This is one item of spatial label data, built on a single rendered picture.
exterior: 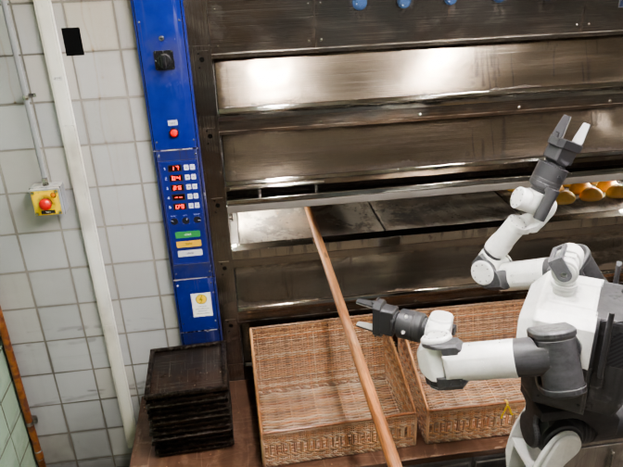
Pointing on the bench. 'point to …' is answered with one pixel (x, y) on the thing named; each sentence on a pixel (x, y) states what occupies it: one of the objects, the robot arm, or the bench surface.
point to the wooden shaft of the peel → (356, 350)
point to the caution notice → (201, 304)
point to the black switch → (164, 59)
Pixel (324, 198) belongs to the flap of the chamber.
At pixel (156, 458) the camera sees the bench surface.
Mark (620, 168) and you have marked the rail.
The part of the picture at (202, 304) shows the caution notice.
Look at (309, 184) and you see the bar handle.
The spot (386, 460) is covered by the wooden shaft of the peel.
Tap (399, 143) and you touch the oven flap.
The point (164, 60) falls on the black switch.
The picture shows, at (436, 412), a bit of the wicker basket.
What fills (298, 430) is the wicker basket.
